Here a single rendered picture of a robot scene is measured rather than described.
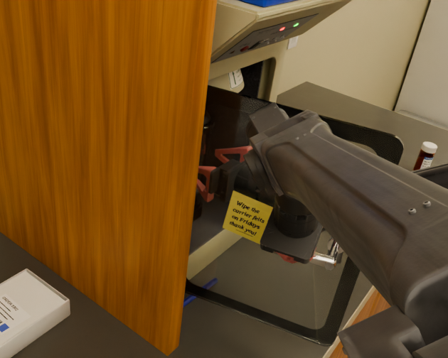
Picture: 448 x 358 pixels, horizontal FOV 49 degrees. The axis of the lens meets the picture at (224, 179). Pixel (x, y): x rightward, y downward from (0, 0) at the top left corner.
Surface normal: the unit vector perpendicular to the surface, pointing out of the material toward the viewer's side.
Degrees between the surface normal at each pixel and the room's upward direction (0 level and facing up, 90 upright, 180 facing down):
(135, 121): 90
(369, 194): 37
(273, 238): 25
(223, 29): 90
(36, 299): 0
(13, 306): 0
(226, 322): 0
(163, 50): 90
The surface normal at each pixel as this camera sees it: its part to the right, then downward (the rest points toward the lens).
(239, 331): 0.12, -0.84
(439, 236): -0.44, -0.87
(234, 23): -0.58, 0.36
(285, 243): -0.06, -0.57
